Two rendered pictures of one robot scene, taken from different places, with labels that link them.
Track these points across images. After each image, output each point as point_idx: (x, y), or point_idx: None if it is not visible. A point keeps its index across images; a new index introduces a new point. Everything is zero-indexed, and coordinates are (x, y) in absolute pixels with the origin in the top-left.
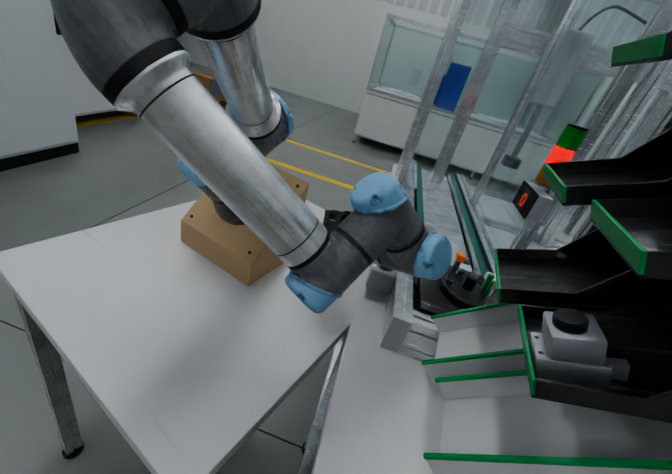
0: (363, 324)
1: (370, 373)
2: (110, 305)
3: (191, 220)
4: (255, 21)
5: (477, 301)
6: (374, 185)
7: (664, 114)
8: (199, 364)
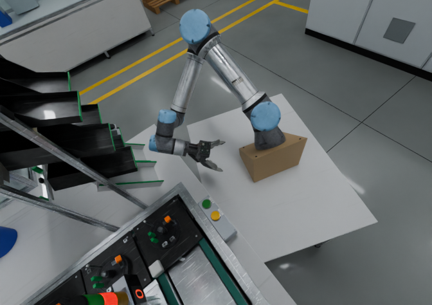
0: (198, 189)
1: (180, 177)
2: (246, 117)
3: None
4: (198, 55)
5: (155, 225)
6: (166, 110)
7: (60, 149)
8: (213, 133)
